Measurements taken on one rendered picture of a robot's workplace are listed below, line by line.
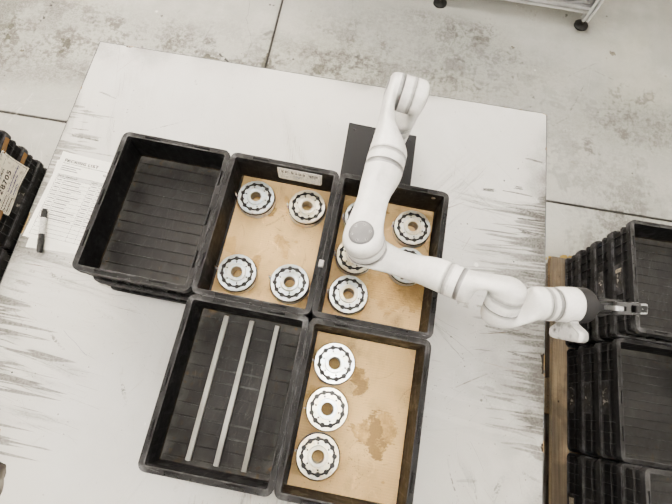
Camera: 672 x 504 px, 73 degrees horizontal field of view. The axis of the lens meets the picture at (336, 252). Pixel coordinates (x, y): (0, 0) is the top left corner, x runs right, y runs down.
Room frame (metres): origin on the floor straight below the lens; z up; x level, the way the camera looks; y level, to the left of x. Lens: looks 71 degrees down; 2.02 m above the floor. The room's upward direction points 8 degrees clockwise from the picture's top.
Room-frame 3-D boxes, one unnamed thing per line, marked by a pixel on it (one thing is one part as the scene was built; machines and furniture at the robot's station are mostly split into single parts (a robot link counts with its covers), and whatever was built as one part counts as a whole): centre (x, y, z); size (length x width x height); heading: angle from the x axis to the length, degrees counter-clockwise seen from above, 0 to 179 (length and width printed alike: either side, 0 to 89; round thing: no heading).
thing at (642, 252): (0.55, -1.15, 0.37); 0.40 x 0.30 x 0.45; 178
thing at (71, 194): (0.48, 0.82, 0.70); 0.33 x 0.23 x 0.01; 179
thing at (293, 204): (0.51, 0.10, 0.86); 0.10 x 0.10 x 0.01
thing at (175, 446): (0.00, 0.20, 0.87); 0.40 x 0.30 x 0.11; 177
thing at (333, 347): (0.10, -0.04, 0.86); 0.10 x 0.10 x 0.01
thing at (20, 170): (0.63, 1.29, 0.41); 0.31 x 0.02 x 0.16; 178
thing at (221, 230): (0.40, 0.18, 0.87); 0.40 x 0.30 x 0.11; 177
